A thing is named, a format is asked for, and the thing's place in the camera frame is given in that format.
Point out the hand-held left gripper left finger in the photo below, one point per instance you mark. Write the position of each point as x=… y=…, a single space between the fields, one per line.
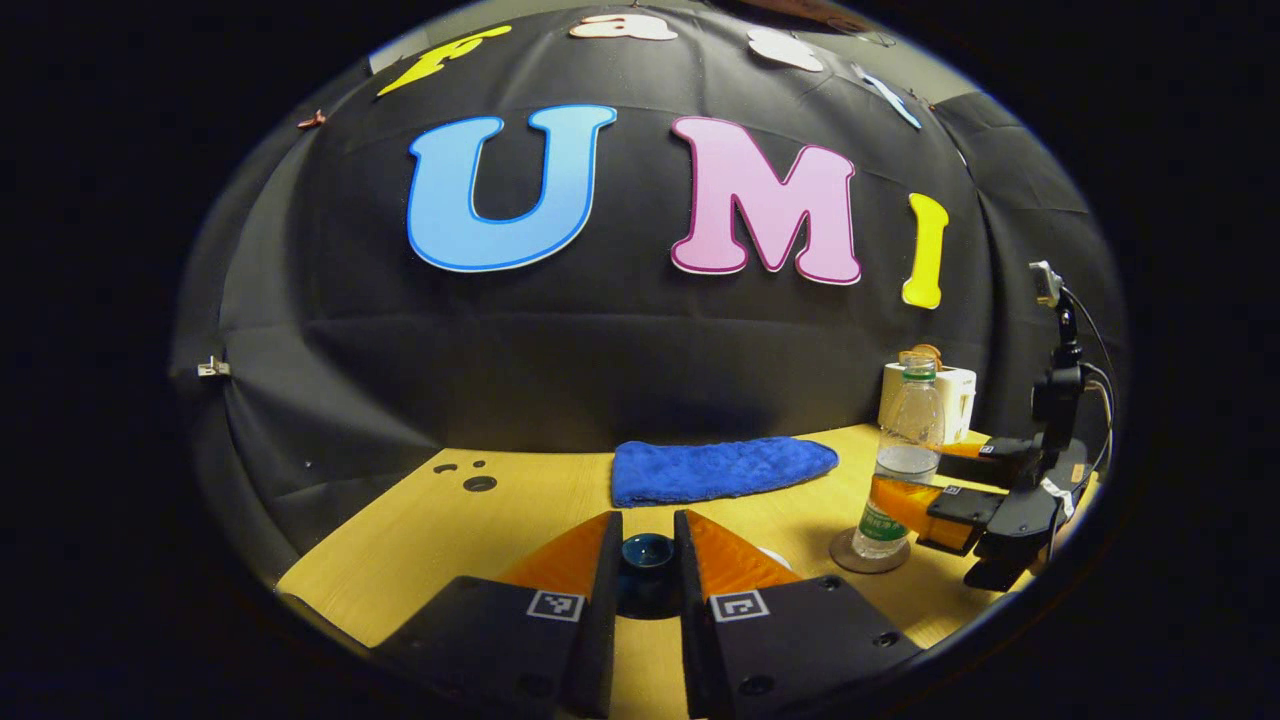
x=603 y=620

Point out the black backdrop cloth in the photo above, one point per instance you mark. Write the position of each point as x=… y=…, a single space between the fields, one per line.
x=600 y=350

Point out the copper backdrop clip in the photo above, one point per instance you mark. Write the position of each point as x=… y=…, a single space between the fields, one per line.
x=312 y=120

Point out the dark blue teacup lid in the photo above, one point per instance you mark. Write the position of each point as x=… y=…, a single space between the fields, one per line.
x=648 y=560

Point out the clear plastic water bottle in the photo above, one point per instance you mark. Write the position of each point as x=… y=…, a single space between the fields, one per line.
x=910 y=420

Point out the round brown coaster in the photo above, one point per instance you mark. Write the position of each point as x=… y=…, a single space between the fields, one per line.
x=845 y=558

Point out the toast bread slice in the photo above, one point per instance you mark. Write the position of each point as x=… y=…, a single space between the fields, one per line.
x=927 y=352

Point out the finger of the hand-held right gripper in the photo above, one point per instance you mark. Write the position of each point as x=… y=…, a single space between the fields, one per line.
x=1010 y=462
x=985 y=510

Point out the blue towel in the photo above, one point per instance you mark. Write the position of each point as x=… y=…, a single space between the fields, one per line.
x=720 y=470

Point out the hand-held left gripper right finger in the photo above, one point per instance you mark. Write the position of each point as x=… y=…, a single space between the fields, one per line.
x=692 y=630

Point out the silver metal clip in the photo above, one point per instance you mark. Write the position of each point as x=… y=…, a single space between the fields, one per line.
x=213 y=368

